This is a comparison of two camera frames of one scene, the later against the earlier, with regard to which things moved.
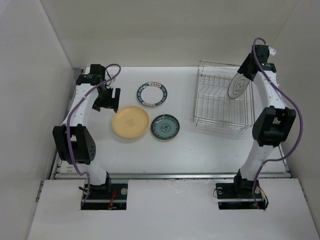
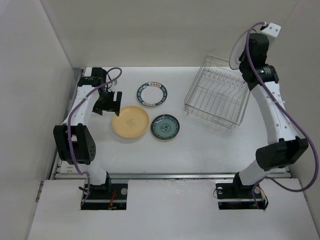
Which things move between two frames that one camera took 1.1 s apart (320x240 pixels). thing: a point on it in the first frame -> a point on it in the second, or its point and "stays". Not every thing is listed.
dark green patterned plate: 165,127 stays
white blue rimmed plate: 152,94 stays
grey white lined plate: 237,85 -> 238,50
